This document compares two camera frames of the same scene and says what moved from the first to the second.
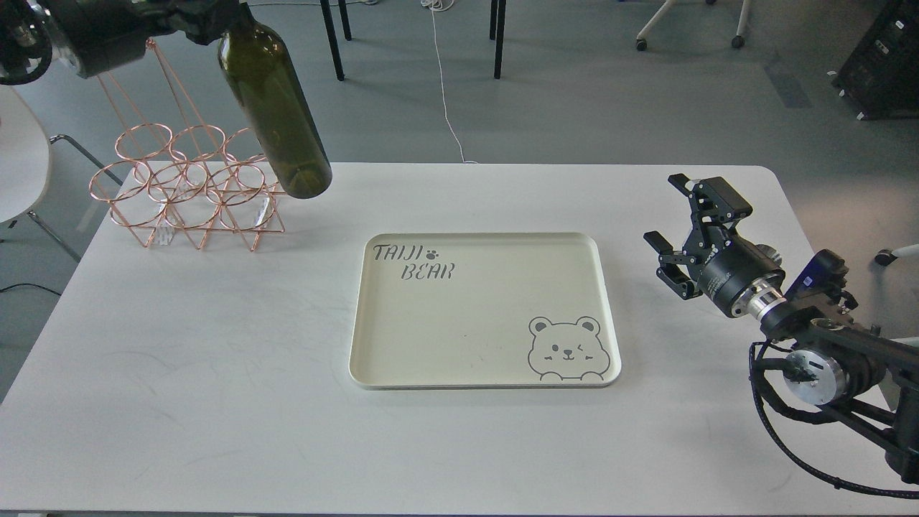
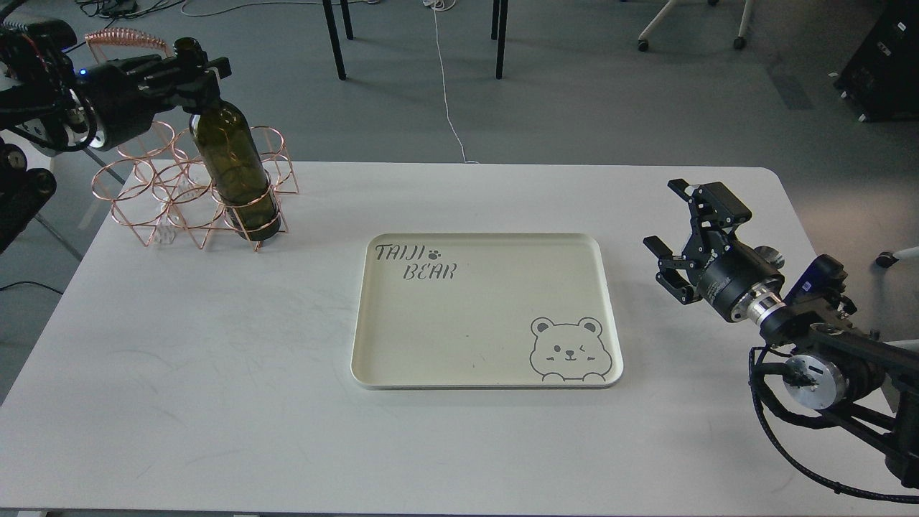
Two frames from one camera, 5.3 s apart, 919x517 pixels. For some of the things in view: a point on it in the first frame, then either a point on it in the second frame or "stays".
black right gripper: x=716 y=210 stays
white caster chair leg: x=884 y=257 stays
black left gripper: x=93 y=36 → x=125 y=93
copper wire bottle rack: x=166 y=176 stays
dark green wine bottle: x=258 y=66 → x=229 y=141
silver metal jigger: x=770 y=253 stays
